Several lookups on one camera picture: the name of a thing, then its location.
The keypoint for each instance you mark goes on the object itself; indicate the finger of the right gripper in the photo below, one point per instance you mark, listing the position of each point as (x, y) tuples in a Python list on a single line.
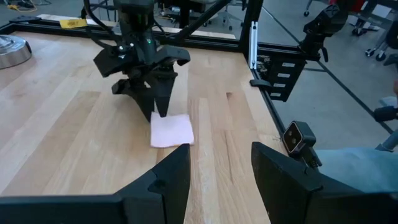
[(163, 93), (140, 96)]

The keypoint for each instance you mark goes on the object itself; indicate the black table-level camera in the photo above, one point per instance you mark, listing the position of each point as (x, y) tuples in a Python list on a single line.
[(298, 137)]

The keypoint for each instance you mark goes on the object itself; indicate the white shade silver lamp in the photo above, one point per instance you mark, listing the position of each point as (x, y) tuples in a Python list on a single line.
[(12, 51)]

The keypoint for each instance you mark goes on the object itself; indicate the silver aluminium rail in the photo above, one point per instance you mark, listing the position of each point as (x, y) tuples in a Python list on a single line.
[(253, 46)]

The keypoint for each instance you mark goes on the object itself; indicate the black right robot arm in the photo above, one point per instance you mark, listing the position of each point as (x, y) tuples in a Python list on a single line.
[(133, 18)]

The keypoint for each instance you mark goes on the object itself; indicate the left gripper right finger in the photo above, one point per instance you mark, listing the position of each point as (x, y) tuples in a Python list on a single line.
[(292, 196)]

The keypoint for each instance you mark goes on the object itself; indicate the black labelled control box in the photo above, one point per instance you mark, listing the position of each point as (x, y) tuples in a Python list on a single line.
[(284, 79)]

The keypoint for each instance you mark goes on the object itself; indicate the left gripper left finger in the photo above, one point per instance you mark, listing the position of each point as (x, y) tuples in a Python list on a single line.
[(164, 189)]

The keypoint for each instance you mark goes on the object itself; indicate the pink sticky note pad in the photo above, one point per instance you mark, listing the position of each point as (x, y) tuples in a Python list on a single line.
[(171, 130)]

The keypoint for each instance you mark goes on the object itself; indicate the black table edge clamp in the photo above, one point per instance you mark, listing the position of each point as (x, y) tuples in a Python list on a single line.
[(259, 83)]

